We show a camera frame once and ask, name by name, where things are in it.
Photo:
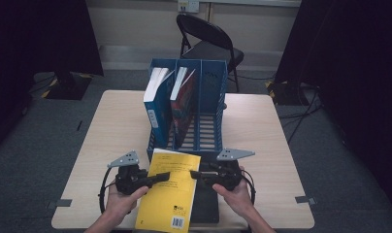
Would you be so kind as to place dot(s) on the thick blue book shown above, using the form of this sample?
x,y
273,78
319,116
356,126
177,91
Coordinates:
x,y
158,110

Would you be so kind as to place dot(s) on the person's left hand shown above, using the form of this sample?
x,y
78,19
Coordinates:
x,y
123,204

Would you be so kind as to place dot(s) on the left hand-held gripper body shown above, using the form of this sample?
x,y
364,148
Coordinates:
x,y
129,181

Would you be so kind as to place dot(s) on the blue plastic file rack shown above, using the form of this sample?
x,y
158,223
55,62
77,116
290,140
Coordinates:
x,y
212,97

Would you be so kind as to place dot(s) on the black folding chair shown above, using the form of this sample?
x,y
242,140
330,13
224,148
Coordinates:
x,y
210,35

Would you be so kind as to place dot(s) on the white wall socket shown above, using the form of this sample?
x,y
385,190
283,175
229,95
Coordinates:
x,y
188,6

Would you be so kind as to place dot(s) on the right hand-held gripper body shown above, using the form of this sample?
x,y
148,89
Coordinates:
x,y
229,174

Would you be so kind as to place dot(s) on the red illustrated book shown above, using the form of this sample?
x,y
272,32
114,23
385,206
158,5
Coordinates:
x,y
182,110

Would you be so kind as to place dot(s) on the grey tape patch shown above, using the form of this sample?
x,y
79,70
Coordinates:
x,y
304,200
63,203

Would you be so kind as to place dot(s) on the person's right hand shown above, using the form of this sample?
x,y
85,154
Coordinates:
x,y
239,197

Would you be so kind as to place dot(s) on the yellow book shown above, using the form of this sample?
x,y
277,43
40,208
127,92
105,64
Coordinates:
x,y
168,200

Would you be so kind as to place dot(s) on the dark curtain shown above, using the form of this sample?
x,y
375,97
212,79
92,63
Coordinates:
x,y
39,39
355,64

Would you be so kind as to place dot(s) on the black stand base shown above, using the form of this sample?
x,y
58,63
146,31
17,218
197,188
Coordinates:
x,y
68,87
286,93

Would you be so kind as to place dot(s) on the black book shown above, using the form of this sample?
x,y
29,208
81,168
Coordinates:
x,y
205,204

